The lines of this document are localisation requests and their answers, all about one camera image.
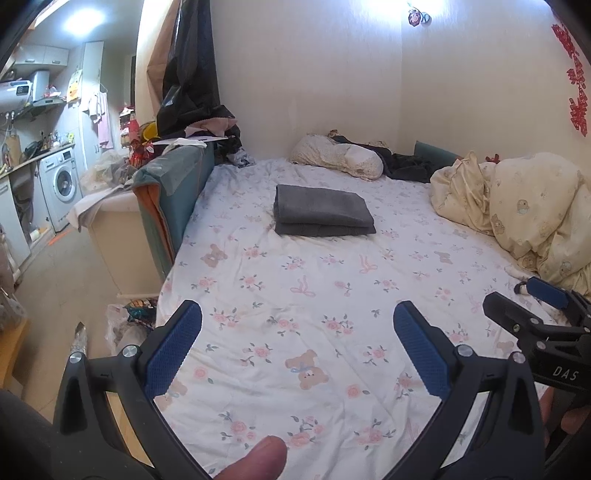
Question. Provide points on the left hand thumb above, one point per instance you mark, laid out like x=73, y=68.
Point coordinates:
x=266, y=461

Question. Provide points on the light wooden furniture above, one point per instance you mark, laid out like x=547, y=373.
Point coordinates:
x=11, y=341

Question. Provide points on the dark clothes pile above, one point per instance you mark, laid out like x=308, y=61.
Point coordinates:
x=416, y=168

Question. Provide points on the silver snack wrapper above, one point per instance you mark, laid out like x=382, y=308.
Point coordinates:
x=79, y=345

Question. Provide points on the cream bear print duvet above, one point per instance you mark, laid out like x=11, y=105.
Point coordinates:
x=537, y=208

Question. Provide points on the dark grey pants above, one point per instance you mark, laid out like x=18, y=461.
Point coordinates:
x=320, y=212

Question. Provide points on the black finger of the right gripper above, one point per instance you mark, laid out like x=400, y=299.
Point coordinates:
x=573, y=305
x=521, y=322

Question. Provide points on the cream lace pillow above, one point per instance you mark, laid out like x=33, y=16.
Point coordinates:
x=322, y=151

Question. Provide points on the white washing machine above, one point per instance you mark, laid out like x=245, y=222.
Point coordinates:
x=59, y=182

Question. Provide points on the red paper wall decoration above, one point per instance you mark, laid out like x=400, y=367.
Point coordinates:
x=579, y=104

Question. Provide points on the white floral bed sheet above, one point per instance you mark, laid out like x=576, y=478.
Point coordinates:
x=298, y=340

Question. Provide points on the small wall ornament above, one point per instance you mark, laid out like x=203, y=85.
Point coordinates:
x=416, y=17

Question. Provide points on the teal bed footboard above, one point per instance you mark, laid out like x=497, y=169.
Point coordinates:
x=166, y=190

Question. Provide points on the black hanging garment bag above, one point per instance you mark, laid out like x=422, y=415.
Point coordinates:
x=190, y=87

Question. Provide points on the white plastic bag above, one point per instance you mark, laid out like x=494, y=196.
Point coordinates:
x=130, y=324

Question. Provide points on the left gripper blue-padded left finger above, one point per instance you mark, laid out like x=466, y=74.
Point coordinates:
x=88, y=443

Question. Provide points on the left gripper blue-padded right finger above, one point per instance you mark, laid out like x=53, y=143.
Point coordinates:
x=508, y=442

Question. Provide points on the white water heater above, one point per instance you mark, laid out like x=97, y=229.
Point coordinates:
x=17, y=94

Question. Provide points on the right hand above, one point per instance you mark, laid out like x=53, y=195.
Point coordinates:
x=570, y=421

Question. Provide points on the beige cabinet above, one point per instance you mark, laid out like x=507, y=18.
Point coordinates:
x=113, y=221

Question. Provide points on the wooden board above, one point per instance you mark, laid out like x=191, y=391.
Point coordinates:
x=129, y=437

